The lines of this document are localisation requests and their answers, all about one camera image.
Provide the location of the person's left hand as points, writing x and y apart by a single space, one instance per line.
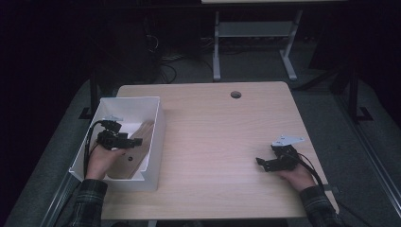
99 164

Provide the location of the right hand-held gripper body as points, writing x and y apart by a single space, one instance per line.
285 160

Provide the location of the white box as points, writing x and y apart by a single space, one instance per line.
154 151

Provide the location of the aluminium floor rail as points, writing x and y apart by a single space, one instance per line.
372 151
58 201

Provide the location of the white metal desk frame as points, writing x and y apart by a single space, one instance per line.
255 29

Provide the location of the person's right hand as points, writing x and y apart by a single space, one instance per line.
299 178

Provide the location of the black metal stand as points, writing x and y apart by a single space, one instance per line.
353 94
93 94

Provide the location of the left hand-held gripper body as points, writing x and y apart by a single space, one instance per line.
112 140

